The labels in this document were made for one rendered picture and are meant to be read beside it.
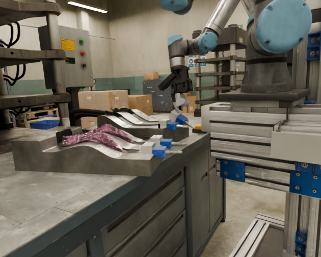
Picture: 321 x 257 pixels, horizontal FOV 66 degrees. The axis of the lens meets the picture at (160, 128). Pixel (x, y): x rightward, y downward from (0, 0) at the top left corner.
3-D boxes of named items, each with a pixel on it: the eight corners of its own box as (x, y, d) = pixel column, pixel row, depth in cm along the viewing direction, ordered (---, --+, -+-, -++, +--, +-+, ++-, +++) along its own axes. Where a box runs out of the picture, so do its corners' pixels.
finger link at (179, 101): (184, 110, 111) (183, 91, 112) (172, 112, 114) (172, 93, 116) (187, 111, 114) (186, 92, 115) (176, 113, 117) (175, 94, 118)
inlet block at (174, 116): (194, 130, 119) (198, 121, 116) (190, 134, 115) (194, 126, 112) (172, 116, 123) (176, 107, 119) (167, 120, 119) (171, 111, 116)
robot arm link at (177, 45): (186, 32, 114) (168, 33, 113) (188, 56, 114) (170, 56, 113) (182, 39, 122) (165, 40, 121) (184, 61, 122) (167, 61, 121)
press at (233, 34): (254, 120, 619) (256, 33, 579) (235, 132, 494) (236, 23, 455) (218, 118, 671) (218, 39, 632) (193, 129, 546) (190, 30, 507)
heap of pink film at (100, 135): (136, 139, 99) (135, 121, 97) (119, 153, 82) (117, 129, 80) (79, 139, 105) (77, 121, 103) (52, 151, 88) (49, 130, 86)
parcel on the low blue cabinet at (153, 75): (159, 79, 865) (158, 71, 859) (153, 80, 838) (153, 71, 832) (149, 80, 888) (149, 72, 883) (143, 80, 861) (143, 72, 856)
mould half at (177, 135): (189, 136, 127) (188, 110, 124) (163, 149, 105) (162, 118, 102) (114, 130, 152) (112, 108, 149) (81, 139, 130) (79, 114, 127)
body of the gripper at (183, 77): (186, 91, 111) (184, 64, 111) (169, 94, 116) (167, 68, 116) (193, 92, 118) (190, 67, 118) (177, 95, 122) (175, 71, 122)
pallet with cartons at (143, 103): (154, 122, 659) (152, 94, 645) (138, 128, 588) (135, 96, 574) (117, 121, 712) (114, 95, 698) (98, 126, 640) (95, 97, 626)
